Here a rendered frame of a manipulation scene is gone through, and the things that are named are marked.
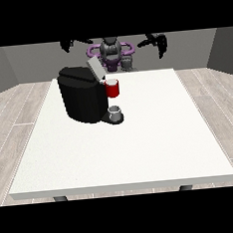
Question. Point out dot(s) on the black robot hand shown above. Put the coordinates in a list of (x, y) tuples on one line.
[(67, 44), (160, 42)]

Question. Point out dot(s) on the pale grey machine lid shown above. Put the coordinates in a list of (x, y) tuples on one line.
[(96, 67)]

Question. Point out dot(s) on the small grey coffee pod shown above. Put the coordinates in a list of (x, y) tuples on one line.
[(127, 63)]

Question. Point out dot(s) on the black coffee machine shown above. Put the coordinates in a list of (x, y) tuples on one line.
[(81, 96)]

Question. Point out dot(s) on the red pod holder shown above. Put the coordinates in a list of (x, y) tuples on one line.
[(112, 88)]

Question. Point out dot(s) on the small grey cup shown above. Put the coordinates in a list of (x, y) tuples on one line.
[(114, 112)]

